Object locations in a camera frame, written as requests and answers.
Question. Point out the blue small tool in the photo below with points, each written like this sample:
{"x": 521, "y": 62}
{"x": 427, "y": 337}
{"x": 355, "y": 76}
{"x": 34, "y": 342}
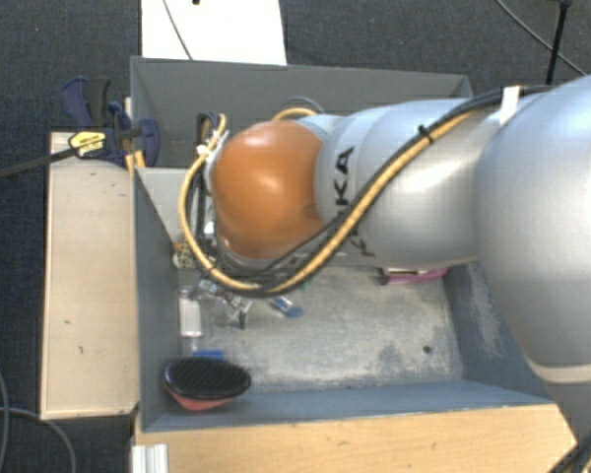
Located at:
{"x": 288, "y": 308}

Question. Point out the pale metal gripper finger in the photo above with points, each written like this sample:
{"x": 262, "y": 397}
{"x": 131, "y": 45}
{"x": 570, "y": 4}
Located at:
{"x": 208, "y": 289}
{"x": 236, "y": 308}

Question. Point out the clear plastic bottle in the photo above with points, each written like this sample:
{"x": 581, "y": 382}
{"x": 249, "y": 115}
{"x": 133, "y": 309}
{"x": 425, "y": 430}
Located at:
{"x": 190, "y": 316}

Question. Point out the blue flat piece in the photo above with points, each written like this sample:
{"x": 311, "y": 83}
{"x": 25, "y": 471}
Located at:
{"x": 211, "y": 354}

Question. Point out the pink flat object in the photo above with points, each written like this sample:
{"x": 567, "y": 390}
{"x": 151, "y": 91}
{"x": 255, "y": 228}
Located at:
{"x": 409, "y": 276}

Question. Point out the grey metal bin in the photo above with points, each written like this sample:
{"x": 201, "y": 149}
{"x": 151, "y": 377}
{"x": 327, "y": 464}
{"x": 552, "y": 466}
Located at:
{"x": 354, "y": 333}

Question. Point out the black and red oval brush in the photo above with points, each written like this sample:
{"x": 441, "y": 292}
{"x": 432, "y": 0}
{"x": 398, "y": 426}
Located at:
{"x": 207, "y": 380}

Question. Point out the brown and white patterned object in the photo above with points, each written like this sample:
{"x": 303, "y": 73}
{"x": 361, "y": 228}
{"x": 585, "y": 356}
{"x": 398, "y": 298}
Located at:
{"x": 183, "y": 256}

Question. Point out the pale wood board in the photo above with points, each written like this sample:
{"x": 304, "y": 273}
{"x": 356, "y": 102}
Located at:
{"x": 88, "y": 289}

